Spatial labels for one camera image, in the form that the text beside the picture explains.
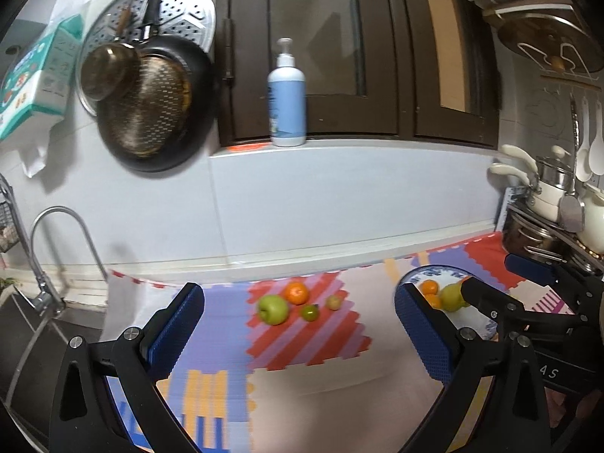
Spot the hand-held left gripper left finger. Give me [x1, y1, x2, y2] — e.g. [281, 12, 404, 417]
[48, 282, 206, 453]

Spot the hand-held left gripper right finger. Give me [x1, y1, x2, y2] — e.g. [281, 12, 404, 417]
[394, 283, 553, 453]

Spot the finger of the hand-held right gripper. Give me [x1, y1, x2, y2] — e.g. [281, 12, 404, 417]
[504, 252, 604, 293]
[460, 277, 567, 328]

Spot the blue-rimmed white plate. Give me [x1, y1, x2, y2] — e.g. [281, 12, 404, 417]
[395, 264, 501, 341]

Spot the small green apple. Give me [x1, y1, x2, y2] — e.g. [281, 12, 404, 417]
[257, 295, 290, 325]

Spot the large steel pot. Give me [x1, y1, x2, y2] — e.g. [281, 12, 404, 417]
[501, 210, 567, 258]

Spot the steel spatula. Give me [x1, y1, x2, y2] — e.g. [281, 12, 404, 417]
[559, 94, 586, 234]

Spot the white kettle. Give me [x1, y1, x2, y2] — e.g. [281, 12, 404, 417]
[576, 184, 604, 246]

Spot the steel pot with lid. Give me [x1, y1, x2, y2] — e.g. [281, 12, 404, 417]
[533, 146, 574, 190]

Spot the white plastic spoon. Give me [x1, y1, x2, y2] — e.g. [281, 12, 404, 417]
[590, 101, 604, 175]
[576, 97, 593, 182]

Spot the colourful printed mat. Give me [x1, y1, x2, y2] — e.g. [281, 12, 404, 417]
[101, 231, 604, 453]

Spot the chrome pull-down faucet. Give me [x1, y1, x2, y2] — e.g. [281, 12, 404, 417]
[26, 245, 67, 317]

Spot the steel sink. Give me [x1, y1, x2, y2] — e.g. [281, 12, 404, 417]
[0, 288, 109, 435]

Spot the chrome gooseneck faucet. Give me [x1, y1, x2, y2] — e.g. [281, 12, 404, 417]
[29, 206, 111, 284]

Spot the black frying pan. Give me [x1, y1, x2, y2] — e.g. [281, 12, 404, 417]
[94, 0, 215, 173]

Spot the white plastic bag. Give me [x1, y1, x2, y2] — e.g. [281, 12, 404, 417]
[19, 118, 62, 177]

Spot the brass strainer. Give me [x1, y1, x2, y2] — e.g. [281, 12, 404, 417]
[101, 54, 192, 156]

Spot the round brass lid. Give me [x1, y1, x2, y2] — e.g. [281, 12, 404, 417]
[495, 7, 602, 74]

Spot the blue pump bottle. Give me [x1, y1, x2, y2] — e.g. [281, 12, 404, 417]
[267, 38, 308, 148]

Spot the small copper saucepan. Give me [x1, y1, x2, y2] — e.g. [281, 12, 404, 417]
[79, 7, 142, 102]

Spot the teal cardboard box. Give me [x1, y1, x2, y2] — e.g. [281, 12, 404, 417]
[0, 14, 83, 140]

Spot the perforated steel steamer plate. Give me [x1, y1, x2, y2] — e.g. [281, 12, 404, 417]
[78, 0, 218, 119]

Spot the cream-handled white pan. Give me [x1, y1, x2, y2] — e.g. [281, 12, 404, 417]
[500, 144, 574, 199]
[488, 162, 581, 220]

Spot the black wire basket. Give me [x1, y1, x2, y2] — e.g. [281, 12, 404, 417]
[0, 174, 20, 253]

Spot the white wire rack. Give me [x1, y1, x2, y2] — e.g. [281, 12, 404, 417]
[516, 42, 604, 81]

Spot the dark wooden window frame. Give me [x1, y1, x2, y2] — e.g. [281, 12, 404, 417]
[208, 0, 503, 149]

